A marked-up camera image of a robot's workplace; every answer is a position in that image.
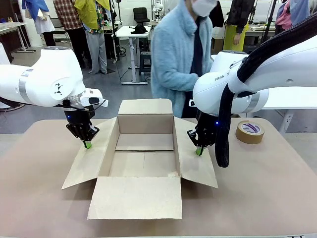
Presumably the white side table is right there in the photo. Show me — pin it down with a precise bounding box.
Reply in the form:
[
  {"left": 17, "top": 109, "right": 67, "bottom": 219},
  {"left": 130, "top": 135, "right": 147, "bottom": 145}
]
[{"left": 247, "top": 93, "right": 317, "bottom": 135}]

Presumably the person in light blue fleece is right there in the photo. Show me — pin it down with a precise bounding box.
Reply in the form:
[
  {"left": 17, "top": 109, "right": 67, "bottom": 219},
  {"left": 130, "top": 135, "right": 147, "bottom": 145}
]
[{"left": 150, "top": 0, "right": 219, "bottom": 119}]

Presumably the black tripod stand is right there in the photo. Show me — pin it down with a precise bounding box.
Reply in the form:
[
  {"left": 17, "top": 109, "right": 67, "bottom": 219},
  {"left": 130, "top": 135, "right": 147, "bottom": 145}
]
[{"left": 262, "top": 0, "right": 281, "bottom": 46}]

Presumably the white standing desk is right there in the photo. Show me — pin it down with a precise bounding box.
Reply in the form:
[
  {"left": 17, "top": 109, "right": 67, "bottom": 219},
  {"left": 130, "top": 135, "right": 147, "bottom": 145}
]
[{"left": 111, "top": 24, "right": 153, "bottom": 86}]

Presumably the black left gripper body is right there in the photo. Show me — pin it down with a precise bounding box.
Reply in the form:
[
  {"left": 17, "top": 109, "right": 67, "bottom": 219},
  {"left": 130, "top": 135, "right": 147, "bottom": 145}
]
[{"left": 62, "top": 99, "right": 100, "bottom": 144}]

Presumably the brown packing tape roll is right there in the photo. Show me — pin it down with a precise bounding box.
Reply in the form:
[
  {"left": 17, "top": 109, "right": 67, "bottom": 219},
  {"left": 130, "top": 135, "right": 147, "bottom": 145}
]
[{"left": 235, "top": 120, "right": 265, "bottom": 145}]

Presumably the black bag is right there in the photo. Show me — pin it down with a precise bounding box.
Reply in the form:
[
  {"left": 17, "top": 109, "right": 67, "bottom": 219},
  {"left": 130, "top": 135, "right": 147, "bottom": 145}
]
[{"left": 130, "top": 23, "right": 148, "bottom": 35}]

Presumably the black step stool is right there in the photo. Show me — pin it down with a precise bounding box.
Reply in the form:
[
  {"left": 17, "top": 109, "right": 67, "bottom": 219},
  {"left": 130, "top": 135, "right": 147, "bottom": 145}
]
[{"left": 138, "top": 51, "right": 153, "bottom": 76}]

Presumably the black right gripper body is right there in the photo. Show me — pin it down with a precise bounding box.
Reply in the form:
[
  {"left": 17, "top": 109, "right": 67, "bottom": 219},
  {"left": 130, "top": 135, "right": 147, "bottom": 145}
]
[{"left": 187, "top": 110, "right": 219, "bottom": 148}]

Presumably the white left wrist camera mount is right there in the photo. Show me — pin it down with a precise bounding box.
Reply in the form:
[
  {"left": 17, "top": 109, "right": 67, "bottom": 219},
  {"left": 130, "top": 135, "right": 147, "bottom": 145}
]
[{"left": 78, "top": 88, "right": 110, "bottom": 108}]

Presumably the black office chair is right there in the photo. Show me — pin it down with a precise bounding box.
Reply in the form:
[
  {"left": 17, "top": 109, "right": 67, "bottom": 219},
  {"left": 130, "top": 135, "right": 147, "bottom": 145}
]
[{"left": 133, "top": 7, "right": 151, "bottom": 26}]

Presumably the brown cardboard box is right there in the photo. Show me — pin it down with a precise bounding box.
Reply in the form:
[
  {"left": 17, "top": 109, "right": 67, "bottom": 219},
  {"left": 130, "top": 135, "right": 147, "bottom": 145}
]
[{"left": 61, "top": 98, "right": 219, "bottom": 220}]

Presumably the wooden workbench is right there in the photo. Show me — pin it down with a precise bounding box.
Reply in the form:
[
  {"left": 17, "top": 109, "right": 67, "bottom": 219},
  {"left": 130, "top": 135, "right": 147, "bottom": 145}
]
[{"left": 0, "top": 21, "right": 28, "bottom": 54}]

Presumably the pink clothes mannequin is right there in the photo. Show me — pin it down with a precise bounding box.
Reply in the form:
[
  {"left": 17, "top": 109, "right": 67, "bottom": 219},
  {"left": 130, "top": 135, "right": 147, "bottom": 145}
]
[{"left": 275, "top": 0, "right": 311, "bottom": 33}]

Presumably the black right arm cable sleeve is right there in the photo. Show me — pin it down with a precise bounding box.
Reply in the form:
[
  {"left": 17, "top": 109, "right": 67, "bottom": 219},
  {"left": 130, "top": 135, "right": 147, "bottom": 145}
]
[{"left": 214, "top": 9, "right": 317, "bottom": 169}]

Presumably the person's right forearm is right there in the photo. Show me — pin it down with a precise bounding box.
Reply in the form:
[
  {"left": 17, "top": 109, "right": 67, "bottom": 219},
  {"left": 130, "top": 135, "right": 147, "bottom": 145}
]
[{"left": 155, "top": 70, "right": 199, "bottom": 93}]

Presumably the white face mask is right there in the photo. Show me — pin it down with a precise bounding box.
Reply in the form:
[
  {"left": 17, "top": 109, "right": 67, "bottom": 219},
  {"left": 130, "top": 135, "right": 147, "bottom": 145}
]
[{"left": 192, "top": 0, "right": 218, "bottom": 18}]

